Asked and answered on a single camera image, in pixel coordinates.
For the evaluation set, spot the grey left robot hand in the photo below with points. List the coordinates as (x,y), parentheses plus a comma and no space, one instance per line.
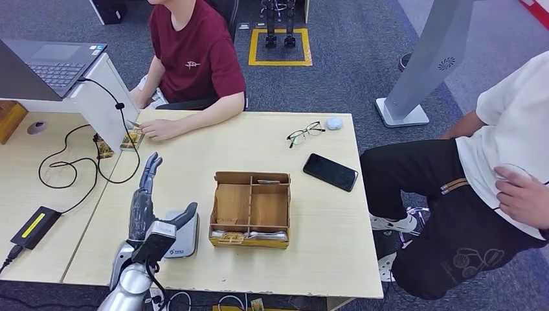
(141,212)

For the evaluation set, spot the operator person's left hand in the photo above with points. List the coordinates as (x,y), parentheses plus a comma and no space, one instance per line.
(523,201)

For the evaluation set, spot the guest person's left hand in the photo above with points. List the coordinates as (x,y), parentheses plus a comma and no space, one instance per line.
(161,129)

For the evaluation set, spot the guest person's right forearm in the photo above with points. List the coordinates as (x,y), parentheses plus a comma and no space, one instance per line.
(148,83)

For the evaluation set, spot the operator person's right forearm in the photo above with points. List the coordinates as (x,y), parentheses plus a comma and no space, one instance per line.
(465,125)

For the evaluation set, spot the guest person's left forearm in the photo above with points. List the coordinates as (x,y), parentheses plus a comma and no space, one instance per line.
(206,118)

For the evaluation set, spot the grey card reader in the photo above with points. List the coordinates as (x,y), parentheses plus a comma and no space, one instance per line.
(186,244)

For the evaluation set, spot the operator person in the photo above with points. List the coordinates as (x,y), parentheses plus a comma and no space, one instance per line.
(506,129)

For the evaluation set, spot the guest person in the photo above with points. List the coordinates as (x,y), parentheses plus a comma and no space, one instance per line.
(193,51)

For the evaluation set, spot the small pale card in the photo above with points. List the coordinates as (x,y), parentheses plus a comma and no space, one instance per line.
(269,182)

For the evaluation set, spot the white card sleeves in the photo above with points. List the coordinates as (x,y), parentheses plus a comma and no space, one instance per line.
(266,235)

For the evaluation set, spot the black office chair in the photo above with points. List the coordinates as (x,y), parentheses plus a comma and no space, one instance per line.
(188,104)

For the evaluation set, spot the white laptop riser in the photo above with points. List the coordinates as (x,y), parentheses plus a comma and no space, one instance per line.
(103,107)

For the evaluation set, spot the white power strip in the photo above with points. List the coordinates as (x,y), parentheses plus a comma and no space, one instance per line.
(158,300)

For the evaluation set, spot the wooden compartment box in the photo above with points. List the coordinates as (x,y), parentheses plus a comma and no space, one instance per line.
(233,204)

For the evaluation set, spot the black yellow-labelled power adapter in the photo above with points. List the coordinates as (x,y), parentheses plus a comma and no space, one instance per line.
(36,227)

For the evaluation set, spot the dark grey laptop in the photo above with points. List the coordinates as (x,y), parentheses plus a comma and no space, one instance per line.
(56,68)

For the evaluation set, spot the black cabinet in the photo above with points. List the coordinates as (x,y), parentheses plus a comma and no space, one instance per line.
(109,10)

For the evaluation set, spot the white sneaker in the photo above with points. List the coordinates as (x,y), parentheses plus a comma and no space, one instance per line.
(394,224)
(386,268)

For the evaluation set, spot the black-framed glasses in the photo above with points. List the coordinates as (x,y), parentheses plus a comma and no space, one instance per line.
(296,137)

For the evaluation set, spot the black humanoid robot legs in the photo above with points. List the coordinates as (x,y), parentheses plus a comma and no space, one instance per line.
(270,41)

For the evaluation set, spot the brown wooden crate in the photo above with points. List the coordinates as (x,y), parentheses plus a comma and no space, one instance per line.
(10,120)

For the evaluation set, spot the pale blue earbud case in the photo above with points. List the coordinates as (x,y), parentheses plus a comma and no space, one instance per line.
(334,124)

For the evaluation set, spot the black smartphone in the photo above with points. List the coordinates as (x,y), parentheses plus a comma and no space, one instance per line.
(330,172)

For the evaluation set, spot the grey kiosk stand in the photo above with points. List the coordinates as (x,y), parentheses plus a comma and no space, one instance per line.
(424,51)

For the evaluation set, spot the dark shoe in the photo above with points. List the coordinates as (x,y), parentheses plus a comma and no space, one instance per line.
(405,62)

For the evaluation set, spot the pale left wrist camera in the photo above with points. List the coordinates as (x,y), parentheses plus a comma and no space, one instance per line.
(156,240)

